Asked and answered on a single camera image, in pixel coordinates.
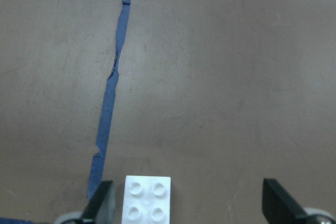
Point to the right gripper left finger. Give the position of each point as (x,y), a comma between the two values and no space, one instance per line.
(101,207)

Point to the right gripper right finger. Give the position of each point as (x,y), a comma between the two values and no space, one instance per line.
(278,206)

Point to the white block studs up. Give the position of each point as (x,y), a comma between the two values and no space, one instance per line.
(146,199)

